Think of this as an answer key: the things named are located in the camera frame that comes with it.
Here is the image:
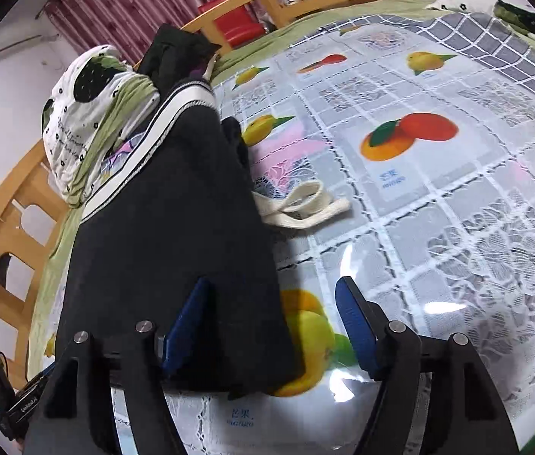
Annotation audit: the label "black jacket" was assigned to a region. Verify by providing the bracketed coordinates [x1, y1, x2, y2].
[135, 24, 223, 100]

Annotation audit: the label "fruit print plastic tablecloth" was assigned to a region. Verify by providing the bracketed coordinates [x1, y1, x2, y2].
[44, 7, 535, 455]

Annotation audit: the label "folded white flower print quilt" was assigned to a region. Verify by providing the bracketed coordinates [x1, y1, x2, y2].
[42, 45, 161, 207]

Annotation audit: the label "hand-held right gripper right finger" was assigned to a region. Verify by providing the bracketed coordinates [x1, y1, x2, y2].
[335, 276, 519, 455]

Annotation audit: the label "white flower print pillow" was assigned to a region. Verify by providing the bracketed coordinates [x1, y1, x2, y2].
[426, 0, 535, 62]

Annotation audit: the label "wooden bed frame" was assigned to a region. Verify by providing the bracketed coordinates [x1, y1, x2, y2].
[0, 0, 413, 389]

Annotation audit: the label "black pants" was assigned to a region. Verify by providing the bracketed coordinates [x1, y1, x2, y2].
[54, 78, 351, 399]

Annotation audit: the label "red chair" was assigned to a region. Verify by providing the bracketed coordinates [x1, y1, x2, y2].
[198, 0, 268, 48]

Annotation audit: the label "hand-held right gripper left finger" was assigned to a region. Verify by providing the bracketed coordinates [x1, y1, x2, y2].
[25, 279, 211, 455]

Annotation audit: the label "dark red patterned curtain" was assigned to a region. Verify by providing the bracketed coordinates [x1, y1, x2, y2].
[42, 0, 401, 64]

